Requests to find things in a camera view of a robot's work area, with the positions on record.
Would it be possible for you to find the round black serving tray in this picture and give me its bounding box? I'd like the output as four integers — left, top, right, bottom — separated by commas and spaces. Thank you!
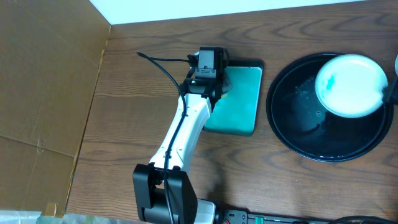
266, 52, 394, 162

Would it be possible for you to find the brown cardboard sheet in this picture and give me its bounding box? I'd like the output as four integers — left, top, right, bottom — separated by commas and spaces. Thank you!
1, 0, 111, 217

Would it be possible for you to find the white plate with green stain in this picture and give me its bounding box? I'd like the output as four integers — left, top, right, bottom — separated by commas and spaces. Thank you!
394, 55, 398, 76

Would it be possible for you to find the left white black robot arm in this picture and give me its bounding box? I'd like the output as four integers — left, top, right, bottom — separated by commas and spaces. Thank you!
132, 70, 229, 223

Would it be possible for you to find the mint green plate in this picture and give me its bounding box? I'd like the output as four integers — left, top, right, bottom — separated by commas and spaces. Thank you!
315, 54, 389, 118

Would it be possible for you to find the black tray with green water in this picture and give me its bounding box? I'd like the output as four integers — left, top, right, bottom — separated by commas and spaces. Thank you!
204, 60, 264, 136

